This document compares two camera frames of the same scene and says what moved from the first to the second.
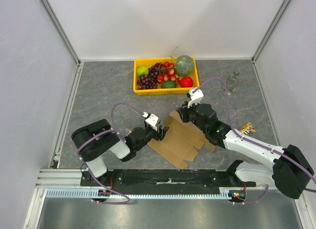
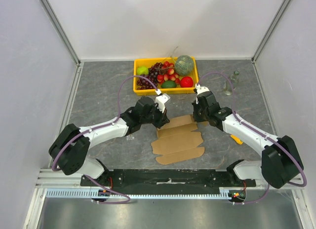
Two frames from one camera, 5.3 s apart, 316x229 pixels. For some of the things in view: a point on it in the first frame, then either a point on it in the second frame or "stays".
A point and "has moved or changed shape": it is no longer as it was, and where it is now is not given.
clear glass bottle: (232, 82) stays
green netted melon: (184, 64) stays
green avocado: (169, 84) stays
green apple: (142, 70) stays
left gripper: (160, 136) → (163, 118)
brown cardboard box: (178, 142) has moved or changed shape
